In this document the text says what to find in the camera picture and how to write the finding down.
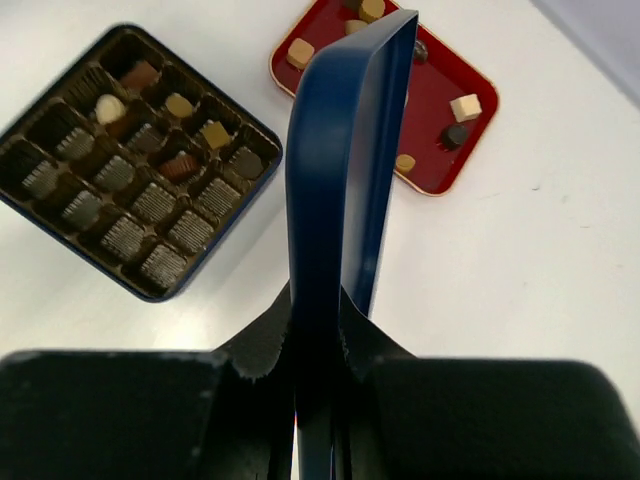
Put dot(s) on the dark chocolate right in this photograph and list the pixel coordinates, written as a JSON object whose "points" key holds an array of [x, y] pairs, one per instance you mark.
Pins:
{"points": [[453, 136]]}

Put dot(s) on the gold heart chocolate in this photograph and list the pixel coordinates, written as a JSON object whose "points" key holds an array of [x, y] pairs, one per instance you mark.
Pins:
{"points": [[353, 26]]}

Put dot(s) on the gold round chocolate top-left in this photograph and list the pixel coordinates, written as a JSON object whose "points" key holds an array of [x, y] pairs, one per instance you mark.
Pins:
{"points": [[371, 10]]}

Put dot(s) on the brown chocolate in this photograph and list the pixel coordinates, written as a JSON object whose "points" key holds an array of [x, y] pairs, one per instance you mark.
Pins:
{"points": [[140, 76]]}

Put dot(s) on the gold square chocolate bottom-left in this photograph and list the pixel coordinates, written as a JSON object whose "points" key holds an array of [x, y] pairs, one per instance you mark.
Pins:
{"points": [[299, 53]]}

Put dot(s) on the round gold chocolate bottom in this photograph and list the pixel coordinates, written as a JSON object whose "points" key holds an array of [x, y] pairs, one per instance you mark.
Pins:
{"points": [[404, 163]]}

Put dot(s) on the white round chocolate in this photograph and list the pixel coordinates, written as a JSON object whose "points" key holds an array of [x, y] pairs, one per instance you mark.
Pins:
{"points": [[109, 109]]}

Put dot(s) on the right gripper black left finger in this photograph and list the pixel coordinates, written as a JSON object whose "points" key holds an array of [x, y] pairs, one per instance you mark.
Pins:
{"points": [[220, 414]]}

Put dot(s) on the red rectangular tray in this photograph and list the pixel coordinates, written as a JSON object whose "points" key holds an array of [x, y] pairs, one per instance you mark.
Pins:
{"points": [[438, 76]]}

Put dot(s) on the beige cube chocolate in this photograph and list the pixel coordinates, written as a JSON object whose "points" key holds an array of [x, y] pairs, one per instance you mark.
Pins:
{"points": [[466, 108]]}

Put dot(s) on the blue chocolate box with insert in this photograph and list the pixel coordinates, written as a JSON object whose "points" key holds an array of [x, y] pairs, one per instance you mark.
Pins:
{"points": [[148, 198]]}

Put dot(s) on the blue box lid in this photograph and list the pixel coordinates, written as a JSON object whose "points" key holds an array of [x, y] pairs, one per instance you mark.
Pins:
{"points": [[341, 150]]}

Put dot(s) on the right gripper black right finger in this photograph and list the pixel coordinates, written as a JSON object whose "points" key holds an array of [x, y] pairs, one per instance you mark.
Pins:
{"points": [[407, 417]]}

